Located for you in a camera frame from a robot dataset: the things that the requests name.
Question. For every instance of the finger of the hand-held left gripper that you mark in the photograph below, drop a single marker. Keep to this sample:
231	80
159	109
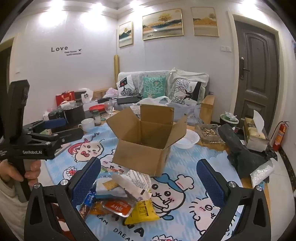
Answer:
55	122
69	134

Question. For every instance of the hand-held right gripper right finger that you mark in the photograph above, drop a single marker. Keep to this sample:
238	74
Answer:
210	183

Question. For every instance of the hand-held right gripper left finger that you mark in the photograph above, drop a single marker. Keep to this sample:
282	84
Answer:
86	183

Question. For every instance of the cardboard box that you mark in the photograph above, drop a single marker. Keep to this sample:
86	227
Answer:
138	157

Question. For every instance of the yellow snack packet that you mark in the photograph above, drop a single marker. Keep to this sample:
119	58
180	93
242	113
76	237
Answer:
143	210

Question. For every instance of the person's left forearm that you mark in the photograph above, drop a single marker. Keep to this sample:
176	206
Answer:
9	204

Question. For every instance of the person's left hand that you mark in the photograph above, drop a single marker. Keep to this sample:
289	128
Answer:
10	171

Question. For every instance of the small blue snack packet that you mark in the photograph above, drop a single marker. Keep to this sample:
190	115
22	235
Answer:
89	198

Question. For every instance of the white mug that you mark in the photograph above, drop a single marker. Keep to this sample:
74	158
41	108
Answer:
87	125

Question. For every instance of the large black pot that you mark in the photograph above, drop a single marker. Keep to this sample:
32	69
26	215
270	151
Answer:
74	113

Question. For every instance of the white cracker packet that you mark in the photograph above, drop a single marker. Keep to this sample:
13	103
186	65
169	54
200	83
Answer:
108	188

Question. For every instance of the red gift bag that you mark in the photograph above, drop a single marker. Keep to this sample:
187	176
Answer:
66	97

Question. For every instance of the glass jar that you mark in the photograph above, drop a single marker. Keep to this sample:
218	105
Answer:
96	117

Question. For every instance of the printed cartoon blanket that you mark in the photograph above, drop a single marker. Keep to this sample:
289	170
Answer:
185	162

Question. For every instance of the red lidded container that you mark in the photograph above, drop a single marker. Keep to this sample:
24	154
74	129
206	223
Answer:
97	108

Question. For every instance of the red orange sachet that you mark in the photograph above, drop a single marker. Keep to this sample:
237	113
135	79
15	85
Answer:
118	207

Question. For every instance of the white printed plastic bag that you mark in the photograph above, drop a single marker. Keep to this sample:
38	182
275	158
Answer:
86	96

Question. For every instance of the red stool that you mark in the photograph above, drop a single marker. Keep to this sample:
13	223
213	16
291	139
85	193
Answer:
57	213

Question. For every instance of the black plastic bag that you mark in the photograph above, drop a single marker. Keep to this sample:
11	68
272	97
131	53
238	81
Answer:
240	153

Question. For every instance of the wine glass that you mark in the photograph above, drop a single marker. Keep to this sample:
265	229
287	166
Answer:
109	107

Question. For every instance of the white bowl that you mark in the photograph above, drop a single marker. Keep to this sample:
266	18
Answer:
187	140

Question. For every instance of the crumpled white snack wrapper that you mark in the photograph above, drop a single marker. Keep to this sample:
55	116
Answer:
136	180

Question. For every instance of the bag of white beads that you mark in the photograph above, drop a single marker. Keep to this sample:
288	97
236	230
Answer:
262	172

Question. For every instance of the green trash bin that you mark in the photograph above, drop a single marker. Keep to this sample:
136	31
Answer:
227	120

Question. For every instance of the tissue pack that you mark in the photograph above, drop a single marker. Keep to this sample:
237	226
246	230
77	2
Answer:
254	134

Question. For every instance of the black laptop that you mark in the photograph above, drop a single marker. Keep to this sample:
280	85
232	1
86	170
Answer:
128	100

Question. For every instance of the grey cloth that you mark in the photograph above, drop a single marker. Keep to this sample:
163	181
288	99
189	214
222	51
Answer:
187	113

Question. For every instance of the small tree print pillow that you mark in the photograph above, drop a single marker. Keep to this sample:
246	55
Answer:
124	85

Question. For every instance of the wooden pole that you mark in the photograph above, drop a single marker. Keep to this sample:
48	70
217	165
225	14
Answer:
116	69

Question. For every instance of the red fire extinguisher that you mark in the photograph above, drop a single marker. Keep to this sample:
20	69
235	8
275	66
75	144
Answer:
279	136

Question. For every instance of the plain white plastic bag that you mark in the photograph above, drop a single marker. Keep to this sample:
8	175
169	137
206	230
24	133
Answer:
150	102

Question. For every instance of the grey covered sofa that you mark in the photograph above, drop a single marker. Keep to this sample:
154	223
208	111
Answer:
138	78

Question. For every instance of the large tree print pillow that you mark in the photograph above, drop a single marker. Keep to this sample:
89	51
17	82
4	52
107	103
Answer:
187	89

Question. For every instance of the teal pillow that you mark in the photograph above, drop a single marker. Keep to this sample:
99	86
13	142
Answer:
153	87

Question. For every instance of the small framed painting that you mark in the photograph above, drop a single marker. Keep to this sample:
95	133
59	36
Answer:
126	34

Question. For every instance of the dark brown door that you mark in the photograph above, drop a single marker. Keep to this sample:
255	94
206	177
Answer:
259	69

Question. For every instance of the wide framed tree painting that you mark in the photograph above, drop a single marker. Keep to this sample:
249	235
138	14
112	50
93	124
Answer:
163	24

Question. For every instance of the framed golden painting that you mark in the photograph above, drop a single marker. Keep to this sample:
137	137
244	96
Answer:
204	22

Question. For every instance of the white light switch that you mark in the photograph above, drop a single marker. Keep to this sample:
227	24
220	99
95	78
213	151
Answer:
226	48

